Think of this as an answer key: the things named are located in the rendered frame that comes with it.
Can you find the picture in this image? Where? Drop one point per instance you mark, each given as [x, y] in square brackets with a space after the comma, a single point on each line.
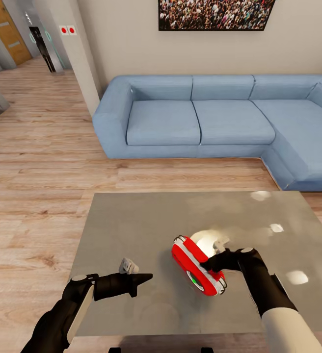
[214, 15]

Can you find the radio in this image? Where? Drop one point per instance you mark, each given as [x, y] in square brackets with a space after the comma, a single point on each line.
[188, 255]

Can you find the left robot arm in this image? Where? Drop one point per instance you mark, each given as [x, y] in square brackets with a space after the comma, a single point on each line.
[56, 329]

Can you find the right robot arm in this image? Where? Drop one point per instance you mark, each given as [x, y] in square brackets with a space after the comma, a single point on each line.
[287, 331]

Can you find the door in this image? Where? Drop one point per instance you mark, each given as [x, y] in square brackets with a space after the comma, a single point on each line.
[11, 38]

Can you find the coffee table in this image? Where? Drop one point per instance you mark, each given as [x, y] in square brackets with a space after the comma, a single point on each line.
[142, 227]

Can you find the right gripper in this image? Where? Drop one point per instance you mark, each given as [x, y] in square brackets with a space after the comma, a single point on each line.
[217, 262]

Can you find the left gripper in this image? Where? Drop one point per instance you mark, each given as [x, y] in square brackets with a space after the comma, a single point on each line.
[123, 283]

